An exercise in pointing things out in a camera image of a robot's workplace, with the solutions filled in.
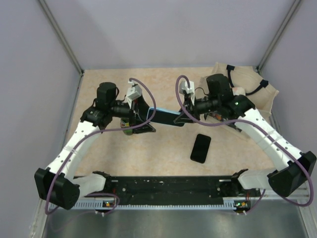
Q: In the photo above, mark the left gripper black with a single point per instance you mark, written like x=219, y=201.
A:
x=136, y=118

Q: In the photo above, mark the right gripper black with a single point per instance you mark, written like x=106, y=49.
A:
x=190, y=108

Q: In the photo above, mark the phone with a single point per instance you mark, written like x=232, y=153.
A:
x=167, y=117
x=200, y=149

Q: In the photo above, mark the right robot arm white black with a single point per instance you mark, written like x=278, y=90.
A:
x=292, y=167

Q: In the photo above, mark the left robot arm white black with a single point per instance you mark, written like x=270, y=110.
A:
x=56, y=183

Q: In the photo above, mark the phone in black case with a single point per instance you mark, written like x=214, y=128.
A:
x=200, y=149

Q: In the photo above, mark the green glass bottle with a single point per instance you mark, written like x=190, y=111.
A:
x=125, y=123

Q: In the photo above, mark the pink white item in bag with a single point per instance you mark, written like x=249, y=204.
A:
x=238, y=91

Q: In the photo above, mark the beige canvas tote bag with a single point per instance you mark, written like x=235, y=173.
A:
x=258, y=90

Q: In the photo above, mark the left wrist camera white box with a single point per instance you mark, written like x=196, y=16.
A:
x=133, y=93

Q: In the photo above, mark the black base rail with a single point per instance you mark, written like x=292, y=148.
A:
x=175, y=190

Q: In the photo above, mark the white slotted cable duct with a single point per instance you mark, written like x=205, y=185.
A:
x=101, y=204

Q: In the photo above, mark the left aluminium frame post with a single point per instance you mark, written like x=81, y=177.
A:
x=60, y=35

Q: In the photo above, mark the aluminium frame post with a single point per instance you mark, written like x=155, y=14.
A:
x=295, y=6
x=60, y=35

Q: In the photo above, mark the right aluminium frame post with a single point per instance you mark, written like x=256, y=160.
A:
x=295, y=6

